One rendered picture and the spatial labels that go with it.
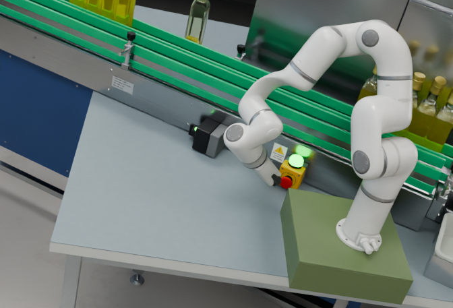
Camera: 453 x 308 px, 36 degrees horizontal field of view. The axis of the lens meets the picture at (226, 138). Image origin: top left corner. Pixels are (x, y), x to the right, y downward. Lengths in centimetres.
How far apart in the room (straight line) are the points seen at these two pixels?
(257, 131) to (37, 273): 129
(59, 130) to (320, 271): 120
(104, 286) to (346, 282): 119
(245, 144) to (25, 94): 108
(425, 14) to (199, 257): 99
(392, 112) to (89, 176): 87
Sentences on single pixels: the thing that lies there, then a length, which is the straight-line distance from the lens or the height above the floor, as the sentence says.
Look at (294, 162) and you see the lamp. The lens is 212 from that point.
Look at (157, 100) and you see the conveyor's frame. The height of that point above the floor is 82.
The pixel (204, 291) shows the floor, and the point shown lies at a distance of 283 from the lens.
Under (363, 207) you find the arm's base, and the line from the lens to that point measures 184.
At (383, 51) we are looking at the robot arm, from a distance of 171.
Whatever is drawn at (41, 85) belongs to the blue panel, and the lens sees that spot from 257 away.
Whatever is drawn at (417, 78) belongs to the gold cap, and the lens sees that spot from 213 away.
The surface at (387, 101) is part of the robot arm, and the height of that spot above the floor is 125.
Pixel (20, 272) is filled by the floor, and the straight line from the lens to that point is 279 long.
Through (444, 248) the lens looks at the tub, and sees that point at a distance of 216.
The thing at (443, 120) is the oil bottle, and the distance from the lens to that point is 216.
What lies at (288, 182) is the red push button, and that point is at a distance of 211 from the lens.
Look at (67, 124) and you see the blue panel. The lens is 258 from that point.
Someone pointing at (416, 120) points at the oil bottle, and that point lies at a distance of 217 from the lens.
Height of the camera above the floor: 200
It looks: 33 degrees down
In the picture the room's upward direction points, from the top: 15 degrees clockwise
